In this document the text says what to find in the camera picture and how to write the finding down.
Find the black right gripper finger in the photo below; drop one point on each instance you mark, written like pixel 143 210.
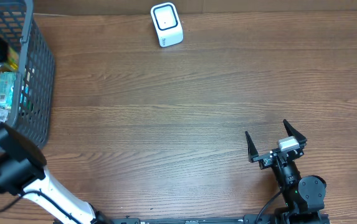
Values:
pixel 251 149
pixel 291 131

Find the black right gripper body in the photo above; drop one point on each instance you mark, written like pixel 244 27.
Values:
pixel 275 156

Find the yellow liquid bottle grey cap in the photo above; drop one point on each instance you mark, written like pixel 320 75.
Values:
pixel 12 61

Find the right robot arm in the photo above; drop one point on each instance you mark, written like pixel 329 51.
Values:
pixel 299 199

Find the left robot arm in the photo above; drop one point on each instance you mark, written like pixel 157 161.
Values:
pixel 24 174

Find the white barcode label packet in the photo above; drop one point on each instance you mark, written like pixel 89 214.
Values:
pixel 4 115

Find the white barcode scanner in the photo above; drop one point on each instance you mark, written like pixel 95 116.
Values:
pixel 167 24

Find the teal snack packet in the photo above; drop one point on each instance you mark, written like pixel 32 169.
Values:
pixel 7 80

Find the grey plastic mesh basket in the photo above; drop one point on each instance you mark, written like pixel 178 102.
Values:
pixel 32 98

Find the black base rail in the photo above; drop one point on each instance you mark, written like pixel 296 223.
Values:
pixel 184 221

